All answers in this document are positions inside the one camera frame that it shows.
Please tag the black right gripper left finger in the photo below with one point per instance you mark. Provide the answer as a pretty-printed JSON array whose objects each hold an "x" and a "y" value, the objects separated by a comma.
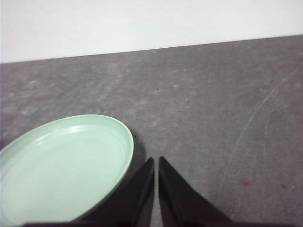
[{"x": 132, "y": 203}]

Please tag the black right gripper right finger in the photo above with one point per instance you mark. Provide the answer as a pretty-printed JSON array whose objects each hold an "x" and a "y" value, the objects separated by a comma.
[{"x": 182, "y": 203}]

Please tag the green round plate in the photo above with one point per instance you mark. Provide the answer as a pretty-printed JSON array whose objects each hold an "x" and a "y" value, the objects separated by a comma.
[{"x": 59, "y": 165}]

